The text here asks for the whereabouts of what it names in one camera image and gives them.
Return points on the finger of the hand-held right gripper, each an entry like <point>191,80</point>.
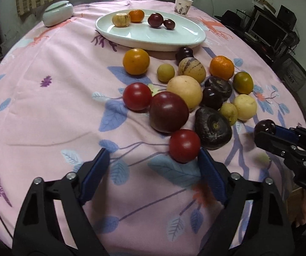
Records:
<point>286,134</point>
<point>270,141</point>

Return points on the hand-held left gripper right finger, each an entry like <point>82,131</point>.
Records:
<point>211,176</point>

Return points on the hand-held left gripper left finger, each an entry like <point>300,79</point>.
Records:
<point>97,173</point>

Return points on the red tomato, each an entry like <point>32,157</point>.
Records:
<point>184,146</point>
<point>137,96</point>

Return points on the pale yellow round fruit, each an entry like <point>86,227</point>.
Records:
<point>245,107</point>

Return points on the small yellow-green round fruit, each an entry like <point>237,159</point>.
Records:
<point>229,113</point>
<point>165,72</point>

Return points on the green-yellow citrus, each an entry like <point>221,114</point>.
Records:
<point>243,82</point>

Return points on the dark purple water chestnut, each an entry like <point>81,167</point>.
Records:
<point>221,85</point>

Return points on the large beige round fruit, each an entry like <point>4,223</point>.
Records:
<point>184,92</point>

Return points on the bright orange tangerine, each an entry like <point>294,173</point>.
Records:
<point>221,67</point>

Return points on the white oval plate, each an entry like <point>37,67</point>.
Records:
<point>153,38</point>

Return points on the person's bare foot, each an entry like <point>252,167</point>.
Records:
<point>304,208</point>

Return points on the dark plum right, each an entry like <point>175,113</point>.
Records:
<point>213,128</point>

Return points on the dark plum left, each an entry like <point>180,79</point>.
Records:
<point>169,112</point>

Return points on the pink floral tablecloth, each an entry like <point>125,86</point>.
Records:
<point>54,106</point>

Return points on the computer monitor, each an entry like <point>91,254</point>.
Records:
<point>269,30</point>

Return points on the large striped pepino melon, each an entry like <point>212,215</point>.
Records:
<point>193,69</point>

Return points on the yellow orange citrus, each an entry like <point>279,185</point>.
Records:
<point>136,61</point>

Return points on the black speaker box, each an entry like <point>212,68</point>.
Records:
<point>287,14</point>

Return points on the black hat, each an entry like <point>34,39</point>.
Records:
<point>231,16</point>

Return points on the small dark red plum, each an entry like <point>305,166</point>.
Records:
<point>169,24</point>

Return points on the small striped pepino melon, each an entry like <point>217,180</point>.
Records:
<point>121,20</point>

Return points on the printed paper cup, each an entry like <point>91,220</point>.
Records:
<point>182,5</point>

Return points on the small orange tangerine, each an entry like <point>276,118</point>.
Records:
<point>136,15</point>

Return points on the pale green lidded jar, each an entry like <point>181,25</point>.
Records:
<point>57,13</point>

